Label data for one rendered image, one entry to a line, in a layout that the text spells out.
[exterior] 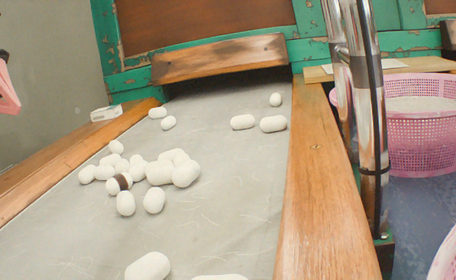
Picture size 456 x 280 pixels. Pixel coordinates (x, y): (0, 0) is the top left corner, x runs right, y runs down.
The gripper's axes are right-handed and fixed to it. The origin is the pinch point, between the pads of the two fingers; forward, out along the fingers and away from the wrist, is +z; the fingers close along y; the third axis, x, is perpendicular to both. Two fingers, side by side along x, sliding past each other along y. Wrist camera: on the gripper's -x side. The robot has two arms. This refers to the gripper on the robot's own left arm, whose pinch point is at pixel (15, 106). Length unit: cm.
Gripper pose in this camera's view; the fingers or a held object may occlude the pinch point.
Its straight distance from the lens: 44.7
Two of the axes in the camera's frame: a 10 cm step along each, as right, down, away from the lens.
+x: -4.8, 8.0, 3.6
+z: 8.6, 5.1, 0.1
